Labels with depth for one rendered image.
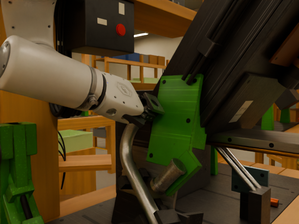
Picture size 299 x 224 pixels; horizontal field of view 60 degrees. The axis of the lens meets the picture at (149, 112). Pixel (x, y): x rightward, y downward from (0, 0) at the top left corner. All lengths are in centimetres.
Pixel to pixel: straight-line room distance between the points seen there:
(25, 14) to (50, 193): 49
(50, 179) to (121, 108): 37
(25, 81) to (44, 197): 45
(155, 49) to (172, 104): 1143
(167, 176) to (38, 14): 37
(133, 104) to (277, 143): 31
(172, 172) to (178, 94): 18
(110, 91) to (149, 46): 1176
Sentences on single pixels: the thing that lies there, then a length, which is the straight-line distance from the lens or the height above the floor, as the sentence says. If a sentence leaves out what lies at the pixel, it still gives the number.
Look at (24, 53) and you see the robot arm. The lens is 41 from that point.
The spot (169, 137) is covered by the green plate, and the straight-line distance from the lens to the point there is 58.
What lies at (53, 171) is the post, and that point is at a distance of 78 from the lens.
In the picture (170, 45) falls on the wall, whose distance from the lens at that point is 1156.
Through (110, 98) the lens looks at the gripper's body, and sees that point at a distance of 48.
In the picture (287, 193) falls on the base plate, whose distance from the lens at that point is 101.
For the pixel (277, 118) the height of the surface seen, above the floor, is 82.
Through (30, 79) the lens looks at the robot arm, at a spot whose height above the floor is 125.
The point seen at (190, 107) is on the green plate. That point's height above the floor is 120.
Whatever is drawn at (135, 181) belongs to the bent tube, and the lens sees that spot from 59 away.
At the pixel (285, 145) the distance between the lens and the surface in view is 60.
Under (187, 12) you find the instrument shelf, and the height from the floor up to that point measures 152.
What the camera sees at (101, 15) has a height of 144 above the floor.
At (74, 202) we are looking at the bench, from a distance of 92.
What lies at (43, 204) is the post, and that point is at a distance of 80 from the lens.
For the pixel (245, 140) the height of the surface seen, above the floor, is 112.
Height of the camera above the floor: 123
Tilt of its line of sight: 4 degrees down
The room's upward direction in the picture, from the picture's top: straight up
